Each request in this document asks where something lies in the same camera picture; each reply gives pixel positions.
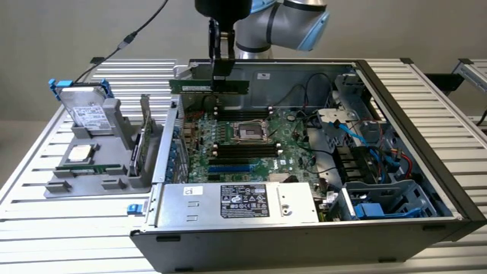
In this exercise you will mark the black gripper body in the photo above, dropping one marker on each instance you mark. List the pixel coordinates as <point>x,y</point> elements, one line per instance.
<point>222,8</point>

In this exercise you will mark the green RAM stick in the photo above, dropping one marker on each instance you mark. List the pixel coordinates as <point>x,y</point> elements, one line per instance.
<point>190,87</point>
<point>82,170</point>

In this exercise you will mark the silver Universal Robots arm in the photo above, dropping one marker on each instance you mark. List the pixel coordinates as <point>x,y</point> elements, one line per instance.
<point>284,27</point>

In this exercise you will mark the black RAM slot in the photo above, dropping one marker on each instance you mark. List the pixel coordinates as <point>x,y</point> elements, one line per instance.
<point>247,156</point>
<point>243,112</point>
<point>243,118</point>
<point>247,145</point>
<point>247,152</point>
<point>243,115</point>
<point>247,148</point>
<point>243,108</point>

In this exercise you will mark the CPU socket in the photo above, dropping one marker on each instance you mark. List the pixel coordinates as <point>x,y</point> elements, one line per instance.
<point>249,130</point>

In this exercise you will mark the graphics card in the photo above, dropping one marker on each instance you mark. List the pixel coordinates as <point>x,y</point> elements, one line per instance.
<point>146,125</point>

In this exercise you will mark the black table end cap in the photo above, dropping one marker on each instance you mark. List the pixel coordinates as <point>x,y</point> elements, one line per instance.
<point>466,61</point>
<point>406,60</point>
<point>98,60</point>

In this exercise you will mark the black expansion slot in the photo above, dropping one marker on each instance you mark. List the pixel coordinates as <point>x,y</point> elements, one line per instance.
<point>229,162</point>

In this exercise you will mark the green motherboard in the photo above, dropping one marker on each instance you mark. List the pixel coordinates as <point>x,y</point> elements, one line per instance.
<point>292,148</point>

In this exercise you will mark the blue expansion slot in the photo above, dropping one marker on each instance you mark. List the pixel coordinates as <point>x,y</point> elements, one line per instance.
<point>229,168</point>

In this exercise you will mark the silver drive cage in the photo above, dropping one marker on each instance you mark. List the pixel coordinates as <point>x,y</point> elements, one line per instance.
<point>345,114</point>

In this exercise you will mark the silver hard disk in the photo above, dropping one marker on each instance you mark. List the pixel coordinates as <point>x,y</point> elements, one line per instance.
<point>86,108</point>

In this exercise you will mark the grey parts rack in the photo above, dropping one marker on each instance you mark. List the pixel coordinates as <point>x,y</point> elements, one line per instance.
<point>110,142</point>

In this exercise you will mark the silver chipset heatsink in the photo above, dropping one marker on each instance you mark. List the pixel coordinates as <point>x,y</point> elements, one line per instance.
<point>278,178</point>

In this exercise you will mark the blue disk caddy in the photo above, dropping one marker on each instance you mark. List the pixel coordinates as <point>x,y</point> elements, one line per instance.
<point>65,84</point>

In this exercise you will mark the silver power supply unit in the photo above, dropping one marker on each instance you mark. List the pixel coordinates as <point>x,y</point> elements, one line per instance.
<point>213,205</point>

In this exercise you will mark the silver CPU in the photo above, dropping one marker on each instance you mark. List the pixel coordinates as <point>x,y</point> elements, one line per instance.
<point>79,154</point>

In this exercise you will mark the blue case clip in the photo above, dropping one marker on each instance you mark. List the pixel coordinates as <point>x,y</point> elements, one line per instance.
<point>133,209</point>

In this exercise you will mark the blue disk bay latch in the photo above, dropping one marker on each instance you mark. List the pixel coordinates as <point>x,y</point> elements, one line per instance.
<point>369,211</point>

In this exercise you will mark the grey disk bay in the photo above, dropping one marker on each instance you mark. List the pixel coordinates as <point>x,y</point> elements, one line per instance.
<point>404,194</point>

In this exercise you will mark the black open PC case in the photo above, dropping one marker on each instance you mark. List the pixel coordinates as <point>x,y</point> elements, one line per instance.
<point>289,251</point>

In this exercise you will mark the black fan duct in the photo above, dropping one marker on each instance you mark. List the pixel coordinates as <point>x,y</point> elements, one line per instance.
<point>356,165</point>

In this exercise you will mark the black table bracket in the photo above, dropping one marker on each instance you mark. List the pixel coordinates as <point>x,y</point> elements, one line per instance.
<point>444,82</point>

